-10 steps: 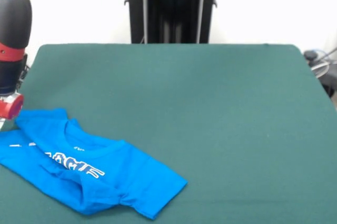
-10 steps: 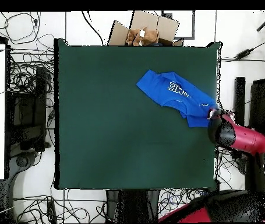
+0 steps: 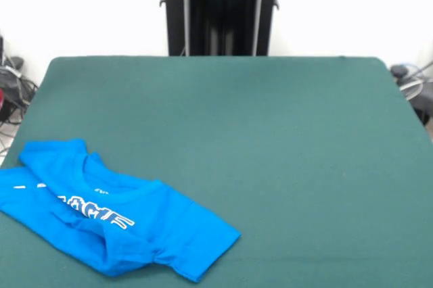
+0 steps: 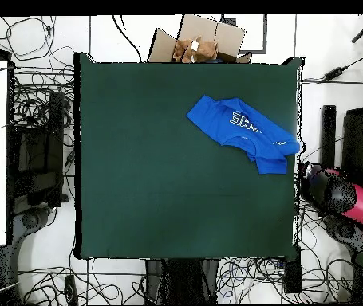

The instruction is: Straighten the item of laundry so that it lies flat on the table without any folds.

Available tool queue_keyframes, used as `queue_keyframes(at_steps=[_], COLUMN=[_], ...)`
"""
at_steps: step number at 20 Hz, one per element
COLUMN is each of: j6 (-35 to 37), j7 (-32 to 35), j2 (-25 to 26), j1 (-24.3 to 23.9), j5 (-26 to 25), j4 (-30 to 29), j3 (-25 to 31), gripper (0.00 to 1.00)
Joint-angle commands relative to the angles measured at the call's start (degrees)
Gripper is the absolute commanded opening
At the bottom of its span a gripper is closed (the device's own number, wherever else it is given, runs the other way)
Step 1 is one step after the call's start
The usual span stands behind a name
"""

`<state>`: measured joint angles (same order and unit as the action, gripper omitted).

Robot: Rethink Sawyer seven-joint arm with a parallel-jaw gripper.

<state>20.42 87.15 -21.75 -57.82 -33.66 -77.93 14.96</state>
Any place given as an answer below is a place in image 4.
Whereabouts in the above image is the blue laundry item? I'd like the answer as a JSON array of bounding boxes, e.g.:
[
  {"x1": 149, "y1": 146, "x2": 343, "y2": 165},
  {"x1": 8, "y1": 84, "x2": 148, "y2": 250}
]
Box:
[{"x1": 185, "y1": 94, "x2": 302, "y2": 175}]

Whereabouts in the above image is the dark green table cloth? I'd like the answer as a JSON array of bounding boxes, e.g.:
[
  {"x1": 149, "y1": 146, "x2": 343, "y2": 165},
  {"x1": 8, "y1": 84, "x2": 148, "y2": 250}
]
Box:
[{"x1": 73, "y1": 52, "x2": 305, "y2": 260}]

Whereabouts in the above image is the brown plush toy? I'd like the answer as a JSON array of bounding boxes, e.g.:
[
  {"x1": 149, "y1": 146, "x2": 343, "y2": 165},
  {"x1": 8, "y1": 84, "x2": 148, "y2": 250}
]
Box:
[{"x1": 172, "y1": 35, "x2": 219, "y2": 64}]

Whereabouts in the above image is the brown cardboard box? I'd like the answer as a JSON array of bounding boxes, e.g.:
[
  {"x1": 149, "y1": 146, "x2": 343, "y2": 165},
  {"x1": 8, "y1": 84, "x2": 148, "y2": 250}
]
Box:
[{"x1": 147, "y1": 14, "x2": 253, "y2": 65}]

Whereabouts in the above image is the black equipment case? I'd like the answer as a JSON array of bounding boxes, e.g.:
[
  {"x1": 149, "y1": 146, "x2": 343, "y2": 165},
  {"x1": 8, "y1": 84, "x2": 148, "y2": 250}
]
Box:
[{"x1": 10, "y1": 90, "x2": 70, "y2": 208}]

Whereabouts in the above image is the black upright bar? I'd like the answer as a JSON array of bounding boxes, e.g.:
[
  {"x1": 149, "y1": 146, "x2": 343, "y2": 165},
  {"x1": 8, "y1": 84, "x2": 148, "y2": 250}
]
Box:
[{"x1": 319, "y1": 104, "x2": 337, "y2": 170}]

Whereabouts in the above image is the dark stand foot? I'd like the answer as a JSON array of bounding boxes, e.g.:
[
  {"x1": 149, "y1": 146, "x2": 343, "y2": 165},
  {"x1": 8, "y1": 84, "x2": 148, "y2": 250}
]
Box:
[
  {"x1": 323, "y1": 214, "x2": 363, "y2": 256},
  {"x1": 8, "y1": 205, "x2": 57, "y2": 300}
]

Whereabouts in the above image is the black power strip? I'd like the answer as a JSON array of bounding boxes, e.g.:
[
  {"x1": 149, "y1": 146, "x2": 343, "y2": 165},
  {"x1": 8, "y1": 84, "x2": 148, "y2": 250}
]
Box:
[{"x1": 63, "y1": 273, "x2": 79, "y2": 305}]

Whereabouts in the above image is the black chair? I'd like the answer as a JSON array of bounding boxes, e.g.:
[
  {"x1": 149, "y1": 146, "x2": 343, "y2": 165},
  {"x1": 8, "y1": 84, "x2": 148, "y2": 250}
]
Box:
[{"x1": 340, "y1": 106, "x2": 363, "y2": 189}]

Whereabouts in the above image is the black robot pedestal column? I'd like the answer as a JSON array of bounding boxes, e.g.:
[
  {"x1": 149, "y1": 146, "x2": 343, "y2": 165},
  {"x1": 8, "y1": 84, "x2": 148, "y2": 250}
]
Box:
[{"x1": 144, "y1": 258, "x2": 220, "y2": 305}]

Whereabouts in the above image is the blue and black cable tangle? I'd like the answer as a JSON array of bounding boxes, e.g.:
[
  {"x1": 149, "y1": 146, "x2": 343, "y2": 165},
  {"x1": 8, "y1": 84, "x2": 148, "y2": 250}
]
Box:
[{"x1": 215, "y1": 256, "x2": 297, "y2": 305}]

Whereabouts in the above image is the black floor cable tangle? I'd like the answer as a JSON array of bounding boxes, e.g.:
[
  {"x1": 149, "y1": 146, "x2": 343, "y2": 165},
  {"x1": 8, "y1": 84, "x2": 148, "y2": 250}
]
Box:
[{"x1": 295, "y1": 190, "x2": 363, "y2": 304}]

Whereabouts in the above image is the black curved floor cable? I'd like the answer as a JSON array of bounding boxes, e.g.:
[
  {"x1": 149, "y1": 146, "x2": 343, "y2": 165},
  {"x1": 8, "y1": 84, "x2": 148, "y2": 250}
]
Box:
[{"x1": 110, "y1": 14, "x2": 144, "y2": 63}]

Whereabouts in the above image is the grey floor frame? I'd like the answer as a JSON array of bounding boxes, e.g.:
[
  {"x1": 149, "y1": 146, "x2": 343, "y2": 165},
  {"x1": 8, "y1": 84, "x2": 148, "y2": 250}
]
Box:
[{"x1": 220, "y1": 14, "x2": 269, "y2": 55}]

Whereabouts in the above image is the black power adapter with cable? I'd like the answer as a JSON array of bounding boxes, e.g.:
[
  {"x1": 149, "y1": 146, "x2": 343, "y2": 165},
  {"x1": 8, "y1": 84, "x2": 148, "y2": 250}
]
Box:
[{"x1": 319, "y1": 47, "x2": 363, "y2": 82}]

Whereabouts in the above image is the black looped cable with plug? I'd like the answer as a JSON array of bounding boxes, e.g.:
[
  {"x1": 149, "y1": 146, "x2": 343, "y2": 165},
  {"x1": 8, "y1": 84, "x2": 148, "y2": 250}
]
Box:
[{"x1": 0, "y1": 15, "x2": 57, "y2": 61}]

